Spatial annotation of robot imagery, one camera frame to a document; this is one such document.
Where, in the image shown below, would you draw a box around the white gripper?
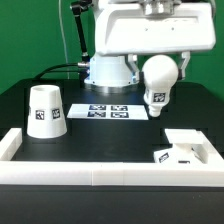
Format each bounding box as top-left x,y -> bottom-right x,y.
95,3 -> 216,83

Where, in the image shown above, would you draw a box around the white lamp bulb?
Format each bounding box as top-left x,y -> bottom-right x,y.
142,55 -> 178,117

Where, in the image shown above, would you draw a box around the white lamp base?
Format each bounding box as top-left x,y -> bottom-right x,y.
153,129 -> 204,164

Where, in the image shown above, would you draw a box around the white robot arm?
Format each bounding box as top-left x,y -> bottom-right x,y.
85,0 -> 216,93

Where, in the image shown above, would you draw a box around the white lamp shade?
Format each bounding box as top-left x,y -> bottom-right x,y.
27,85 -> 67,139

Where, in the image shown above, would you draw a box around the white marker sheet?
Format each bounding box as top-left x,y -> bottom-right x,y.
67,104 -> 148,120

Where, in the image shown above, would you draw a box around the white U-shaped fence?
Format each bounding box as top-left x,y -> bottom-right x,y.
0,128 -> 224,187

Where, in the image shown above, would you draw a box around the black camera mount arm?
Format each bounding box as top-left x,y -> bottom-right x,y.
70,0 -> 92,62

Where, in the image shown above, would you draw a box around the white hanging cable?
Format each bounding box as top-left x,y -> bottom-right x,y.
58,0 -> 71,80

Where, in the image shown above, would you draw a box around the black cables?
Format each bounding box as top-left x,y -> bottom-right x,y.
32,61 -> 90,81

